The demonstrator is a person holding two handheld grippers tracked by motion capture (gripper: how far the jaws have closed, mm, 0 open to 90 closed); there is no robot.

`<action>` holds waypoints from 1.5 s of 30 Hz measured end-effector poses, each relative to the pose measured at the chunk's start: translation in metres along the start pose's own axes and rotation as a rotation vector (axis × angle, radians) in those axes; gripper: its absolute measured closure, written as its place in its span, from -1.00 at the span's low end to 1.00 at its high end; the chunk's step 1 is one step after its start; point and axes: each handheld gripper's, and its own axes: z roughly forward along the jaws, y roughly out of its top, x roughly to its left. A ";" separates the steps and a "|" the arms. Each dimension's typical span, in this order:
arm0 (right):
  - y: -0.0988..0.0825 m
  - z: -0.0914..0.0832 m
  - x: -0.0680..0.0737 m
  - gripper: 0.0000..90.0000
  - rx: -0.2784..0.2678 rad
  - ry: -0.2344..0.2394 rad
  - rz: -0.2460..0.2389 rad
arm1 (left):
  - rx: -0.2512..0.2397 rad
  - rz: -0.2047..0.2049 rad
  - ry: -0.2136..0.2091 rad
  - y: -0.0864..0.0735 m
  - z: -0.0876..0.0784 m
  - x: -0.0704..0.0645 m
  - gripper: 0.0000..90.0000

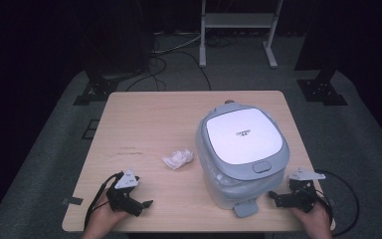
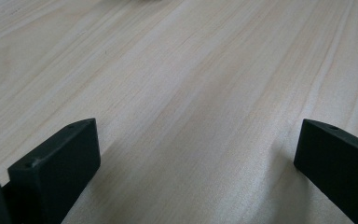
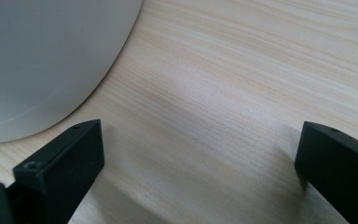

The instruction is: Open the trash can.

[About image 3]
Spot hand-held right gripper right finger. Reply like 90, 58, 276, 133
294, 120, 358, 224

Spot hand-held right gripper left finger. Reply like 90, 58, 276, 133
12, 119, 105, 224

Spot light blue plastic container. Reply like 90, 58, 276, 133
0, 0, 145, 145

